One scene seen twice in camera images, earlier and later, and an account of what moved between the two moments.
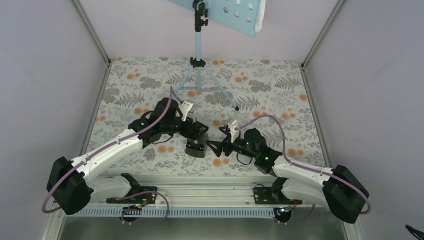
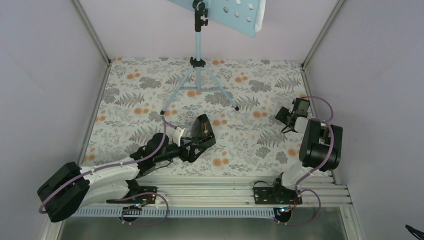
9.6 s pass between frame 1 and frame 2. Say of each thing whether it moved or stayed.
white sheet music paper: stayed
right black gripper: moved
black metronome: moved
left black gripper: moved
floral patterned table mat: stayed
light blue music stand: stayed
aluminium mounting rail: stayed
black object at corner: stayed
